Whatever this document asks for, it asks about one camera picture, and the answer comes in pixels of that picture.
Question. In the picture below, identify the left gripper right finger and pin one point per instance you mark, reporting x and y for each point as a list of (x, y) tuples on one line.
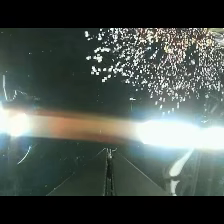
[(130, 180)]

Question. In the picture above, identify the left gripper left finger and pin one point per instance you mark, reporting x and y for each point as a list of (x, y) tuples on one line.
[(90, 180)]

